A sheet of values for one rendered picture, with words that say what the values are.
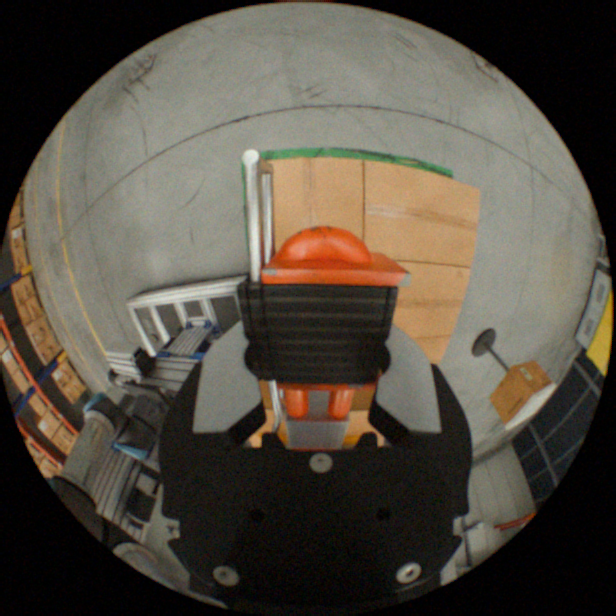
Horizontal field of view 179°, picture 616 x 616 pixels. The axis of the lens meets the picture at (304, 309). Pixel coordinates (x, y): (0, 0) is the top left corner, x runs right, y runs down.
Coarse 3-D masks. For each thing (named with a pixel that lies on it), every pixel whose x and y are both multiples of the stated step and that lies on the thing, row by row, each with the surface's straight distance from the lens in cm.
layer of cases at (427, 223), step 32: (288, 160) 80; (320, 160) 80; (352, 160) 81; (288, 192) 78; (320, 192) 77; (352, 192) 79; (384, 192) 82; (416, 192) 88; (448, 192) 97; (288, 224) 77; (320, 224) 77; (352, 224) 78; (384, 224) 82; (416, 224) 88; (448, 224) 97; (416, 256) 90; (448, 256) 99; (416, 288) 95; (448, 288) 105; (416, 320) 103; (448, 320) 116
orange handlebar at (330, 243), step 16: (288, 240) 11; (304, 240) 10; (320, 240) 10; (336, 240) 10; (352, 240) 11; (288, 256) 10; (304, 256) 10; (320, 256) 10; (336, 256) 10; (352, 256) 10; (368, 256) 11; (288, 400) 18; (304, 400) 18; (336, 400) 17; (336, 416) 19; (304, 448) 27
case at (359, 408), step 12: (252, 372) 54; (264, 384) 51; (264, 396) 48; (360, 396) 48; (372, 396) 49; (360, 408) 46; (360, 420) 49; (348, 432) 54; (360, 432) 55; (252, 444) 67
